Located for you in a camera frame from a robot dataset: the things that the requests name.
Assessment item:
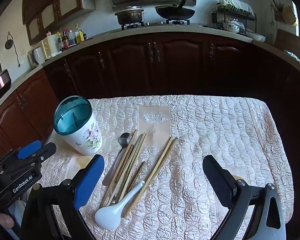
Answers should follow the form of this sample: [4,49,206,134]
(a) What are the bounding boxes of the black wok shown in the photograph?
[154,4,196,20]

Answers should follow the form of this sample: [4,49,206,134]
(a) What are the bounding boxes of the wall-mounted utensil basket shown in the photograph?
[271,0,287,24]

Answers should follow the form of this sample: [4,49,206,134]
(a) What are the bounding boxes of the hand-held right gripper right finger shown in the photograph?
[202,155,287,240]

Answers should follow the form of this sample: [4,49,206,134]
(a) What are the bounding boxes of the cream quilted tablecloth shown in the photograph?
[41,95,294,240]

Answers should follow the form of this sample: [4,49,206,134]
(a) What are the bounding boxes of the white paper roll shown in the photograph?
[47,34,61,55]

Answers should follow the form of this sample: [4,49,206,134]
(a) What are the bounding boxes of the gas stove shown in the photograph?
[120,19,198,29]

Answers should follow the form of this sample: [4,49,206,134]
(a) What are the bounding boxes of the brown wooden base cabinets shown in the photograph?
[0,34,300,161]

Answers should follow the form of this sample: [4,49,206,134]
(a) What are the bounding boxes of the yellow oil bottle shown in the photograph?
[75,24,84,44]

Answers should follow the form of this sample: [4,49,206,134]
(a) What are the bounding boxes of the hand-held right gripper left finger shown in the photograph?
[20,154,105,240]

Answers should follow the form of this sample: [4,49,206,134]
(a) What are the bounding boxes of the dark cooking pot with lid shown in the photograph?
[114,6,145,26]

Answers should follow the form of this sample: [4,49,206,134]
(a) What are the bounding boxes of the wooden cutting board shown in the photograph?
[274,29,300,55]

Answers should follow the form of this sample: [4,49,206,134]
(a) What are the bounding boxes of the floral white utensil holder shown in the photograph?
[53,95,103,156]

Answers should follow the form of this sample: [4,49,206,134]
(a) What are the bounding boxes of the person's grey clothing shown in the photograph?
[9,200,27,232]

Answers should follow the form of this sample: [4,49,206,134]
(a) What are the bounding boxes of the grey stone countertop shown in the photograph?
[0,22,300,120]

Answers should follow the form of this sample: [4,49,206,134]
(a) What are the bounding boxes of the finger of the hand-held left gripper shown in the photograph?
[32,142,57,166]
[16,140,42,160]

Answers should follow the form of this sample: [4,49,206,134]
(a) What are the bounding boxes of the black wire dish rack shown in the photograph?
[211,4,257,34]

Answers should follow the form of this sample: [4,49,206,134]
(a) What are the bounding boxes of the white ceramic soup spoon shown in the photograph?
[94,180,146,230]

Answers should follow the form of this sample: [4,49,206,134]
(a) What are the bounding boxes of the purple rice cooker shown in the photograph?
[0,59,12,98]

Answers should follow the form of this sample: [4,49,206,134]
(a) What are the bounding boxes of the person's left hand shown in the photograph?
[0,212,15,228]

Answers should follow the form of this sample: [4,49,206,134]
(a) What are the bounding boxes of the white cloth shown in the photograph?
[219,0,254,15]

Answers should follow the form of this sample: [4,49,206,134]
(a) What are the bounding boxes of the metal spoon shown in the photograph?
[102,132,132,186]

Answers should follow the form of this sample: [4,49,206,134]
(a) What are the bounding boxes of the brown wooden wall cabinet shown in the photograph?
[22,0,97,46]

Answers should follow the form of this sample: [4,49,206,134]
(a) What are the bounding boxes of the stack of white bowls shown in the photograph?
[244,29,266,42]

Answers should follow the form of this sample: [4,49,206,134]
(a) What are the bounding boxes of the dark sauce bottle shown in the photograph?
[62,29,70,49]

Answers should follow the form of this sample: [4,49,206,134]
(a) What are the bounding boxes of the round wall-hung plug with cord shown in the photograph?
[4,31,22,68]

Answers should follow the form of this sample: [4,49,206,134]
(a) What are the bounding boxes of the floral ceramic bowl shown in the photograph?
[223,20,246,33]

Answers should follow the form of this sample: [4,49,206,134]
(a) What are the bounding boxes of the pale yellow hanging object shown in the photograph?
[282,5,298,26]

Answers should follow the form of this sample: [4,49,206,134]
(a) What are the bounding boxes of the beige microwave oven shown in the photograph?
[27,40,53,68]

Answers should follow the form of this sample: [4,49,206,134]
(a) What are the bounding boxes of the teal cloth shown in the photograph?
[284,50,300,62]

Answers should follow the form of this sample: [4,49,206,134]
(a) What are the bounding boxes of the pile of bamboo chopsticks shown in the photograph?
[99,129,179,218]

